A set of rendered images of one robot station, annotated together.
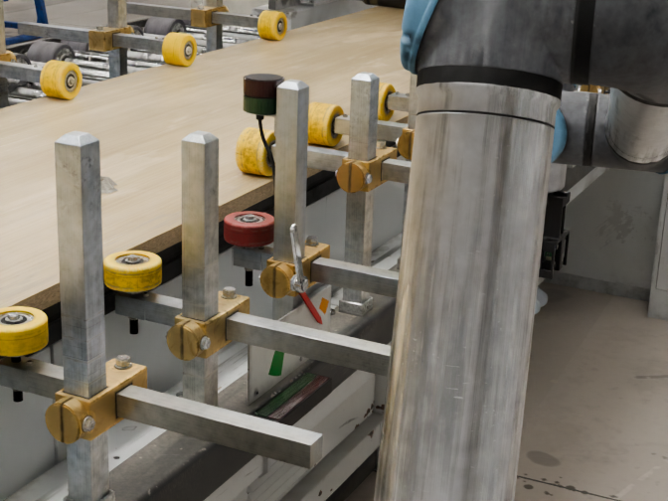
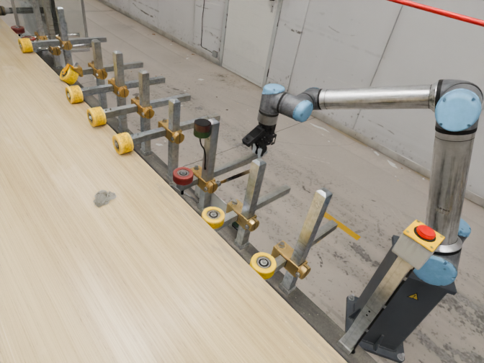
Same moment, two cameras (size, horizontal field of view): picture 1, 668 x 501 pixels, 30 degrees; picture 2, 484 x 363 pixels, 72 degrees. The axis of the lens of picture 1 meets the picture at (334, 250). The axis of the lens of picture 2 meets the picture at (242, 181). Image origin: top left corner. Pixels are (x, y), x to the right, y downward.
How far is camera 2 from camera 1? 1.71 m
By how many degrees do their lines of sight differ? 66
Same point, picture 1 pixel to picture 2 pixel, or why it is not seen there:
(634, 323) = not seen: hidden behind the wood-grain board
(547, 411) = not seen: hidden behind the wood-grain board
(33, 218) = (135, 227)
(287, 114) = (215, 132)
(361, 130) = (177, 120)
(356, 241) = (176, 157)
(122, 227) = (167, 205)
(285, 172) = (212, 152)
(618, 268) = not seen: hidden behind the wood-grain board
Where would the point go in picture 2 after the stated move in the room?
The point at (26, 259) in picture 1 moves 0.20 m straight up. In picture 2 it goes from (192, 243) to (196, 195)
